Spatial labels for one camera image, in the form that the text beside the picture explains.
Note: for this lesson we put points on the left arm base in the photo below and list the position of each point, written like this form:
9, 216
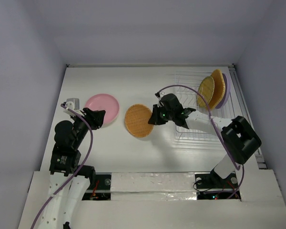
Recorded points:
100, 189

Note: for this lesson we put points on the white foil covered board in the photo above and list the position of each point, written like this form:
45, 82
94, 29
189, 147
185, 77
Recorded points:
152, 187

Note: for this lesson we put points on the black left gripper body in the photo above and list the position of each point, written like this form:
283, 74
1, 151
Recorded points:
82, 126

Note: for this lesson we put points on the pink round plate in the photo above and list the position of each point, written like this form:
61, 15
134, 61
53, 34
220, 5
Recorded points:
105, 102

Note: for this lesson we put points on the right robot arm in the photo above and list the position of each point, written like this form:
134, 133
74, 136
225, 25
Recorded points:
237, 136

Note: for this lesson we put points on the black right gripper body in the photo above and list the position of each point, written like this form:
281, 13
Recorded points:
159, 115

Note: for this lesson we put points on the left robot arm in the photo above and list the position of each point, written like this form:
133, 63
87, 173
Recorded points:
69, 177

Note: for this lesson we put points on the round woven orange plate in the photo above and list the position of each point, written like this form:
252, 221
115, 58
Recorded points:
136, 120

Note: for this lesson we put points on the green rimmed woven plate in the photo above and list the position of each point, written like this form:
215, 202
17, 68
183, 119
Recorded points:
206, 90

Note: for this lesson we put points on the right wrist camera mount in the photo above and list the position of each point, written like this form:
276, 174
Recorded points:
159, 96

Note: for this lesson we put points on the square woven orange tray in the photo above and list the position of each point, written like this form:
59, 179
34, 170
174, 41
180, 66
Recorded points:
219, 88

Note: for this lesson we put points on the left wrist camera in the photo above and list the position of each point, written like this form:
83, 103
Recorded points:
72, 106

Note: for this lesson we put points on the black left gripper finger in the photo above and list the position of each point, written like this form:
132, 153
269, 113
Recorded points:
97, 124
98, 116

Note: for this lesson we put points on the white wire dish rack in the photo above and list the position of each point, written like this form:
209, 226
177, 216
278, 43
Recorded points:
203, 124

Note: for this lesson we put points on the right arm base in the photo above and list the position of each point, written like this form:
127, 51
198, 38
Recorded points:
208, 187

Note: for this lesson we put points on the purple plate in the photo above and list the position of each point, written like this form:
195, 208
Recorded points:
227, 92

